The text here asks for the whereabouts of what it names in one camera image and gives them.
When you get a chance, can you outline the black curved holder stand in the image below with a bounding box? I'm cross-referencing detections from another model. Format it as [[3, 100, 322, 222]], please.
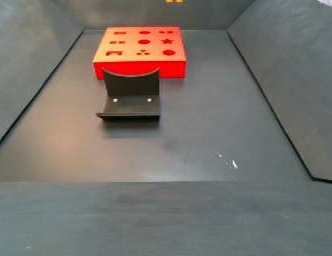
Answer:
[[96, 69, 160, 120]]

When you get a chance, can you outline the yellow square-circle peg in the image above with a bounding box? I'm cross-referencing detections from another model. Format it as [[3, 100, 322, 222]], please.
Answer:
[[164, 0, 184, 3]]

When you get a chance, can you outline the red shape-sorter block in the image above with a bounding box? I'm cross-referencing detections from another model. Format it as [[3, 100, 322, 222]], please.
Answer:
[[92, 26, 186, 80]]

